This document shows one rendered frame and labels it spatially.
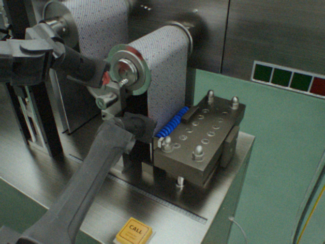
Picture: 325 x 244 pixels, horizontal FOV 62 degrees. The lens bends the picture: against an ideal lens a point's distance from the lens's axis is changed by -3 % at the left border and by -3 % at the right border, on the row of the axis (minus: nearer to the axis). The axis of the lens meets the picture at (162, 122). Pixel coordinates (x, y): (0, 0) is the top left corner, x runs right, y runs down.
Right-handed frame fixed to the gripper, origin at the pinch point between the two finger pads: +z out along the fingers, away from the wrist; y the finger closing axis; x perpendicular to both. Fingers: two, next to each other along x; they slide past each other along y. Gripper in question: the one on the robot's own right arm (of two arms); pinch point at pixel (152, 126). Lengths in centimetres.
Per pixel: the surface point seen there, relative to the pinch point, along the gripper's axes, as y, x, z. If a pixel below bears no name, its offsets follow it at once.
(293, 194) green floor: 53, -40, 143
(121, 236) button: 8.1, -26.8, -17.0
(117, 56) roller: -8.7, 17.4, -13.4
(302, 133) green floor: 48, 1, 214
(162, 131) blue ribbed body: 2.2, -1.3, 3.6
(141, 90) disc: -1.5, 10.1, -8.7
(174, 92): 0.2, 11.6, 9.1
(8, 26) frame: -34.2, 18.0, -28.8
